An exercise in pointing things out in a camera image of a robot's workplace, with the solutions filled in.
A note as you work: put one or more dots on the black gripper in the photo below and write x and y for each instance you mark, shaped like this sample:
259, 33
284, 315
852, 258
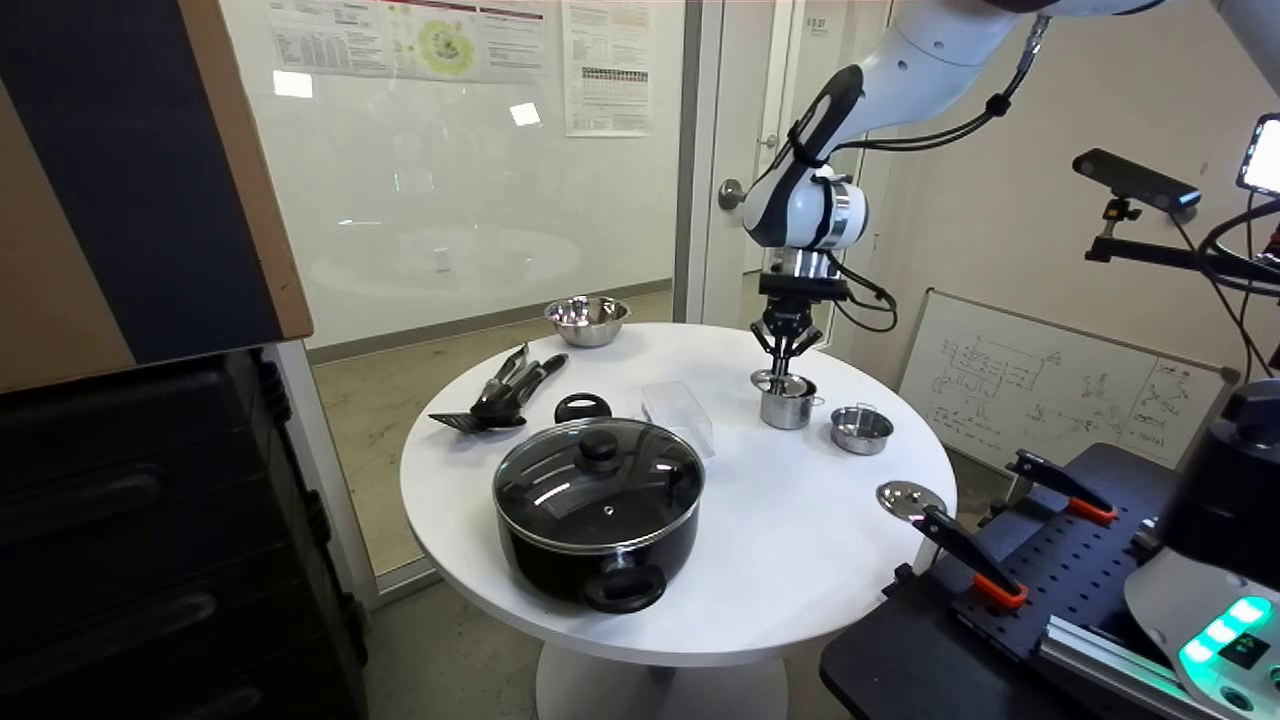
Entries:
807, 299

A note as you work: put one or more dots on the small silver pot lid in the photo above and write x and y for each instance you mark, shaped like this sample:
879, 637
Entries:
787, 381

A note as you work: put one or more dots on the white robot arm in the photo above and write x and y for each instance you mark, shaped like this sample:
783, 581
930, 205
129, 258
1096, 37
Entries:
852, 123

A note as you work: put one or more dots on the taller silver pot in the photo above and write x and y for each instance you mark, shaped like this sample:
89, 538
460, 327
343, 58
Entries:
787, 408

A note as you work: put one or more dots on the short silver pot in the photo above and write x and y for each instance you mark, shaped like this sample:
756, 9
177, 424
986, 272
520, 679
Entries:
863, 431

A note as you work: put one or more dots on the large silver pot lid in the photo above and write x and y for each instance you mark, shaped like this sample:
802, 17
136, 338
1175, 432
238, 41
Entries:
912, 501

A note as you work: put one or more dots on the glass pot lid black knob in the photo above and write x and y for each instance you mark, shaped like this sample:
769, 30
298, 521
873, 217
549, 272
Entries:
587, 487

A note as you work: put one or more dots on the black cooking pot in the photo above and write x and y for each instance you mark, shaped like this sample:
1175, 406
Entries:
595, 564

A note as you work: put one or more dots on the silver metal bowl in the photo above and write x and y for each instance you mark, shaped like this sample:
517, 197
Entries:
587, 323

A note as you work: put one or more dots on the whiteboard with drawings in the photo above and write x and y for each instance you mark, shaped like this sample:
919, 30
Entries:
1054, 386

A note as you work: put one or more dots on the black kitchen tongs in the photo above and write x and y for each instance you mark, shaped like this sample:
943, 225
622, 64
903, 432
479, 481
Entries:
520, 374

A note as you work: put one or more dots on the black spatula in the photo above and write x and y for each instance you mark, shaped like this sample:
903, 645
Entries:
482, 416

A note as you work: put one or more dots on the white text poster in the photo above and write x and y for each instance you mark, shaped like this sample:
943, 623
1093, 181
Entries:
608, 64

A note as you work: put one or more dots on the black perforated work table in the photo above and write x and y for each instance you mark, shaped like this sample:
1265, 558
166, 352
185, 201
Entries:
1064, 573

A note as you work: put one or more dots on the poster with green circle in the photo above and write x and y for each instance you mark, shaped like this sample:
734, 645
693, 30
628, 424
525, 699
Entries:
460, 41

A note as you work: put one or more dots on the black machine housing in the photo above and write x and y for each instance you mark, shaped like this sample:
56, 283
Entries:
1235, 487

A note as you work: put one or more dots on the grey device green light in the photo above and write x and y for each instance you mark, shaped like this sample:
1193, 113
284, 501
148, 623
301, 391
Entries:
1204, 627

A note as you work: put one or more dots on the bright phone screen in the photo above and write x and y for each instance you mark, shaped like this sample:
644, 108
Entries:
1260, 154

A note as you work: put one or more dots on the black cabinet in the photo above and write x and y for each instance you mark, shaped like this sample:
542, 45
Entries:
144, 546

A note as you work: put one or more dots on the black camera on stand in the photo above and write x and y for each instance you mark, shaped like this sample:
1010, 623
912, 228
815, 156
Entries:
1137, 184

